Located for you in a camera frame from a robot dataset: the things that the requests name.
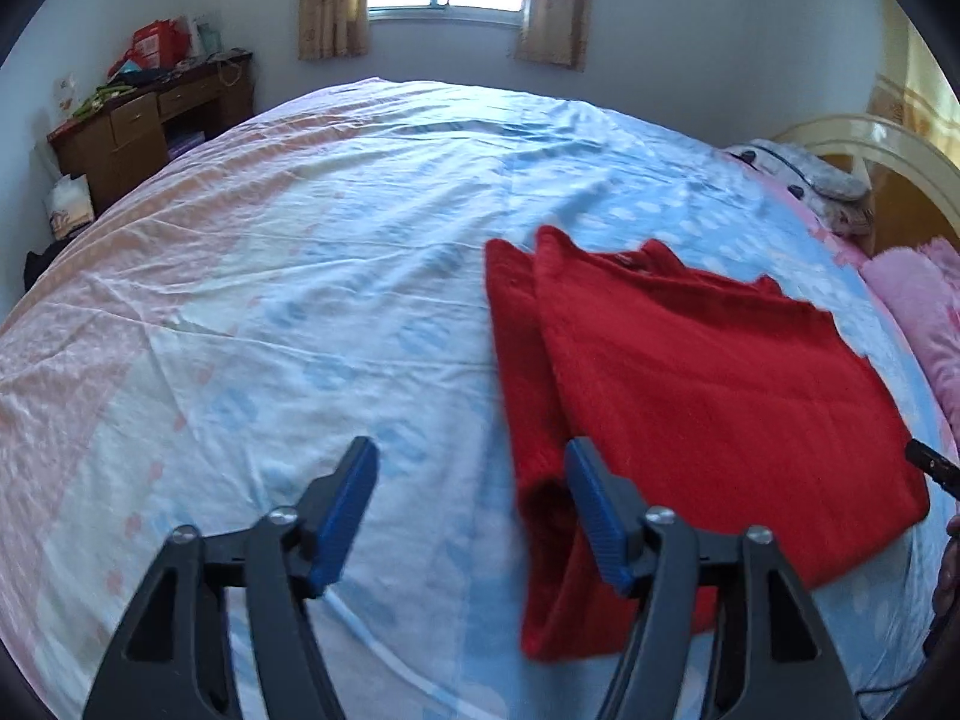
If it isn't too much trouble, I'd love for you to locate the yellow patterned curtain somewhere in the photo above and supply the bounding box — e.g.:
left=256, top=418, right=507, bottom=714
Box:
left=866, top=7, right=960, bottom=158

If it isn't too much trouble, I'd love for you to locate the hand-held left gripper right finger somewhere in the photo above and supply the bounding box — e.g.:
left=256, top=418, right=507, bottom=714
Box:
left=564, top=436, right=863, bottom=720

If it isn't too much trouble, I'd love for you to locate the person's right hand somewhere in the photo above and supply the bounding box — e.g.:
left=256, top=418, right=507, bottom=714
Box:
left=932, top=514, right=960, bottom=616

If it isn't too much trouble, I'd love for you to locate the pink pillow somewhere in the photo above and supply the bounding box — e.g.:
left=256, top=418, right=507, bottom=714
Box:
left=861, top=236, right=960, bottom=451

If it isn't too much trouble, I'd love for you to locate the red gift box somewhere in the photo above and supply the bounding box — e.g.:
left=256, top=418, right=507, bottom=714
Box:
left=133, top=19, right=188, bottom=70

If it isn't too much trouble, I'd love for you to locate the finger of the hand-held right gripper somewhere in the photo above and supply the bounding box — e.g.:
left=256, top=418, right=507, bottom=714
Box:
left=905, top=439, right=960, bottom=497

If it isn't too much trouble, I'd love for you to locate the white plastic bag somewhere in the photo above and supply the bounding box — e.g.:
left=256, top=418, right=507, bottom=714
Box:
left=187, top=13, right=222, bottom=57

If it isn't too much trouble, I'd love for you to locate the beige patterned curtain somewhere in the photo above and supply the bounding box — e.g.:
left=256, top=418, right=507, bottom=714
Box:
left=514, top=0, right=595, bottom=72
left=298, top=0, right=371, bottom=61

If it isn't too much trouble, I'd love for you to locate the red embroidered sweater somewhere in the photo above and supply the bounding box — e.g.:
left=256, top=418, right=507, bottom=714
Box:
left=484, top=225, right=931, bottom=662

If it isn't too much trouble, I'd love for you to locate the brown wooden desk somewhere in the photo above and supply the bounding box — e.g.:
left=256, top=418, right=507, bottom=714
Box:
left=46, top=49, right=254, bottom=211

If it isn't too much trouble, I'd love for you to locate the bed with printed sheet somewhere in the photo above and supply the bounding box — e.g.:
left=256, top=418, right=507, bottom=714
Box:
left=0, top=75, right=950, bottom=720

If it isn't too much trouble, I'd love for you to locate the green yellow cloth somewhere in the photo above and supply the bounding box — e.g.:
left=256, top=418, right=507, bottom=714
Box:
left=71, top=82, right=136, bottom=117

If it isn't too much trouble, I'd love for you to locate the cream wooden headboard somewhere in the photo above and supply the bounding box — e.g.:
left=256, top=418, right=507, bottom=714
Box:
left=772, top=114, right=960, bottom=260

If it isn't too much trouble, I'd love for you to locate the white bag with black print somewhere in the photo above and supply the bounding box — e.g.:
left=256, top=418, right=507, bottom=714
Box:
left=43, top=174, right=95, bottom=237

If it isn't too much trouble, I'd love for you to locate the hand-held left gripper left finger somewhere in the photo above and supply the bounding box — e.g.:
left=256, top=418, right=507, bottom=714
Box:
left=81, top=435, right=380, bottom=720

